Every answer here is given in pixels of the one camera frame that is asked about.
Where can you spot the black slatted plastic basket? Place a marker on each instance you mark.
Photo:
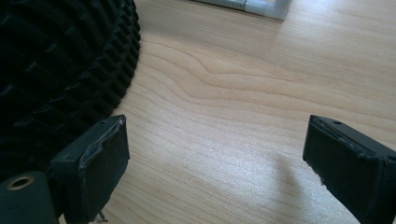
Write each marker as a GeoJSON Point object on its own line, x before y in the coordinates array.
{"type": "Point", "coordinates": [59, 74]}

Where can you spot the silver metal frame bar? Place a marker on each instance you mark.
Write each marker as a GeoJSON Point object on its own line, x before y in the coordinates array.
{"type": "Point", "coordinates": [255, 6]}

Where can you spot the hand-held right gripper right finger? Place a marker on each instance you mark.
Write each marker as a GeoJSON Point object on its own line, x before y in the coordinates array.
{"type": "Point", "coordinates": [351, 168]}

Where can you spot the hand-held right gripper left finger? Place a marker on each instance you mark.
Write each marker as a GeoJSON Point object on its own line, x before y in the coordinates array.
{"type": "Point", "coordinates": [93, 174]}

